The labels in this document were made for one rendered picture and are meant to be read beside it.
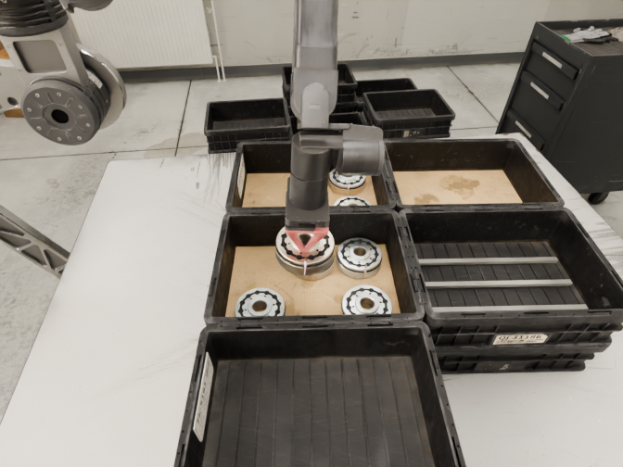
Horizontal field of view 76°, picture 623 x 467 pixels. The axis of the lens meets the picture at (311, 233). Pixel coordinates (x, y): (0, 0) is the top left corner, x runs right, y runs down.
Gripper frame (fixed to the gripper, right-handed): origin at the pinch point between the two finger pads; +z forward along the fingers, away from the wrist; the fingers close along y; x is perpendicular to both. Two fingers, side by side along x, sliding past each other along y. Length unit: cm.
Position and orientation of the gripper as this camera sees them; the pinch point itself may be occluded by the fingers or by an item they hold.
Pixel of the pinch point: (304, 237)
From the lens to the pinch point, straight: 69.0
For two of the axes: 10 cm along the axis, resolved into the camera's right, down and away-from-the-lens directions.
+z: -0.7, 6.9, 7.2
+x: -10.0, -0.4, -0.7
